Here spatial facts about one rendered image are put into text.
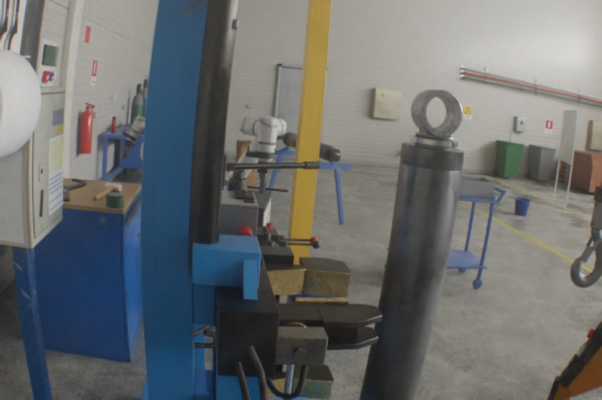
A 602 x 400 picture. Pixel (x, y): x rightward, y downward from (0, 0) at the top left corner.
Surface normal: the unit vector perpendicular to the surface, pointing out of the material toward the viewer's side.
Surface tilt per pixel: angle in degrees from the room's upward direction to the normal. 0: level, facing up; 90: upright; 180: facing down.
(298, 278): 90
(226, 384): 90
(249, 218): 90
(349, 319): 0
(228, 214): 90
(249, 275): 45
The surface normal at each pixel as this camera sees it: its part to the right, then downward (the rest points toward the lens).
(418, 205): -0.47, 0.09
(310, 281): -0.12, 0.14
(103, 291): 0.14, 0.16
